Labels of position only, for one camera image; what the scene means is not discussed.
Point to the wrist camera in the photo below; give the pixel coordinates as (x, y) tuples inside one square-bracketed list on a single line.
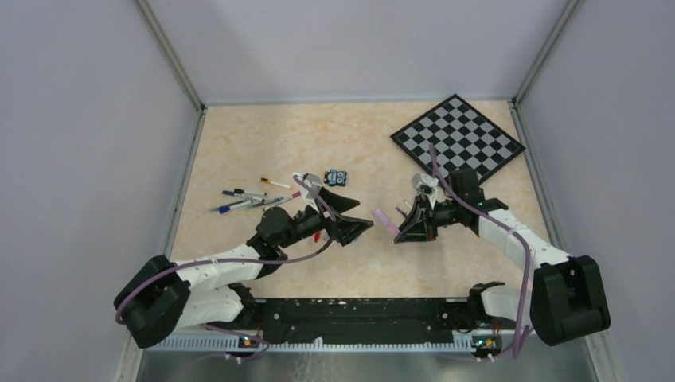
[(310, 185), (424, 183)]

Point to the black grey chessboard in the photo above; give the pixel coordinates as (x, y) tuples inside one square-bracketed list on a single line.
[(463, 138)]

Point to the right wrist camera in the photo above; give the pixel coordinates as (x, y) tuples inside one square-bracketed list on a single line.
[(424, 183)]

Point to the magenta cap white marker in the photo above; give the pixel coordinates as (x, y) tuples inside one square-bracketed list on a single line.
[(288, 198)]

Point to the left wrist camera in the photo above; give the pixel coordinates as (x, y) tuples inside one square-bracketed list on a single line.
[(310, 185)]

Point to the grey cable duct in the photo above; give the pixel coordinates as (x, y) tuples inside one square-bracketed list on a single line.
[(228, 343)]

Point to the blue owl eraser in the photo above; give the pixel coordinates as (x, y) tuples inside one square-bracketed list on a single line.
[(333, 178)]

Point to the black cap white marker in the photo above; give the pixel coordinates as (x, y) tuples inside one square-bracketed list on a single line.
[(245, 192)]

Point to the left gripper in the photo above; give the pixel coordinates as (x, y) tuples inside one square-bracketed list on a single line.
[(349, 228)]

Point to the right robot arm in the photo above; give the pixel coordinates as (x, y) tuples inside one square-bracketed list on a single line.
[(562, 296)]

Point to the yellow cap white marker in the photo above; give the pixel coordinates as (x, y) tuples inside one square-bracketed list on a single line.
[(274, 183)]

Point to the purple pen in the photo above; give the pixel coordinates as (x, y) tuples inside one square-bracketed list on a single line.
[(401, 212)]

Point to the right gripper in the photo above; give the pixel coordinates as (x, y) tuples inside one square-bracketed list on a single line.
[(416, 227)]

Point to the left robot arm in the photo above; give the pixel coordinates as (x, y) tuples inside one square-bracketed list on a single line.
[(164, 296)]

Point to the blue cap pen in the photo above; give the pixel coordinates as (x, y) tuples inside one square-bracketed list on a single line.
[(234, 205)]

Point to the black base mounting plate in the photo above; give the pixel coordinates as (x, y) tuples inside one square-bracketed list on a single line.
[(362, 321)]

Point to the light pink highlighter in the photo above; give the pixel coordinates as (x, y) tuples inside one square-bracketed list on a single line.
[(383, 218)]

